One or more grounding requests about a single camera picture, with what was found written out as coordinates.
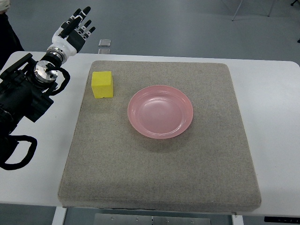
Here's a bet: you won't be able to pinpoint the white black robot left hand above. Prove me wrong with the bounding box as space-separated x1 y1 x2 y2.
47 6 95 59

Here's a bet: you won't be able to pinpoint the yellow foam block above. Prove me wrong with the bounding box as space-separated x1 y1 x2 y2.
91 71 113 98

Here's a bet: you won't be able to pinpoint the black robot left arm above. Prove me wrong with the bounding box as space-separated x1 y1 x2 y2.
0 46 70 171

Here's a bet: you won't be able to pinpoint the pink plate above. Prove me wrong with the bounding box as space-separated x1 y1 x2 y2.
127 85 194 139

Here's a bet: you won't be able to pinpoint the clear plastic floor box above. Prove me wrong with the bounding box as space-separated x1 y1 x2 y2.
98 39 111 47

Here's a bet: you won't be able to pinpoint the white table leg left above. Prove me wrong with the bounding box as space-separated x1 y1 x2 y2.
52 207 67 225

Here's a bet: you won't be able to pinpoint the white table leg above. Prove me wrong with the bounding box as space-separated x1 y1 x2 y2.
232 214 244 225
52 207 67 225

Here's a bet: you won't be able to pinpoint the beige fabric mat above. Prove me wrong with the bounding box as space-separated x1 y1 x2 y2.
58 60 261 213

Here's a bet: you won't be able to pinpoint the metal chair legs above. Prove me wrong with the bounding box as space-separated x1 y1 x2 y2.
231 0 277 22

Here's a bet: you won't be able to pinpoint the white table leg right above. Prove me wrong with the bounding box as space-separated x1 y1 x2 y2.
232 214 244 225

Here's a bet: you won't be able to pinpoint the black label strip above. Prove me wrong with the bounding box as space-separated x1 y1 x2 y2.
264 217 300 224

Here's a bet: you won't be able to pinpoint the grey metal table base plate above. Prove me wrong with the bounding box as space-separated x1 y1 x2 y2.
93 213 211 225

